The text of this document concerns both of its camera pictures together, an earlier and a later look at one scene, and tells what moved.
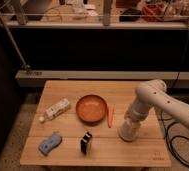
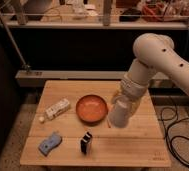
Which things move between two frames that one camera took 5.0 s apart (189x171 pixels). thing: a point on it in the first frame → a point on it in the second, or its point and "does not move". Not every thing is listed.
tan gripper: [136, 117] → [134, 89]
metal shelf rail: [103, 24] does not move
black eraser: [83, 142] does not move
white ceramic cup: [126, 131] → [119, 112]
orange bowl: [91, 109] does not move
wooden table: [76, 125] does not move
